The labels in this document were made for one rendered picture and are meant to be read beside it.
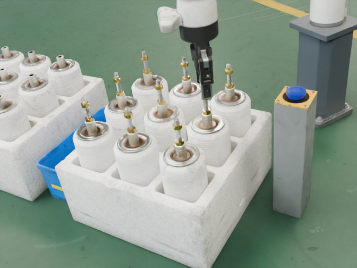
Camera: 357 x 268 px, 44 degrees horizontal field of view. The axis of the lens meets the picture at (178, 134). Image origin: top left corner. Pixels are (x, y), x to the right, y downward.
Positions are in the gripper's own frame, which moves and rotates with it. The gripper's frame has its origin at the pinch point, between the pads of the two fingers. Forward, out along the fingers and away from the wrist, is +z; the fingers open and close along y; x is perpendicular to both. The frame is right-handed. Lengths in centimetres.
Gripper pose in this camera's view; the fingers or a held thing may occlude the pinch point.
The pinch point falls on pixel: (204, 84)
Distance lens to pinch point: 92.9
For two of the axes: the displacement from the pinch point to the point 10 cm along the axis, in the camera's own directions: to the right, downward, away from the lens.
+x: -9.9, 1.6, -0.2
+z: 1.2, 8.1, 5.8
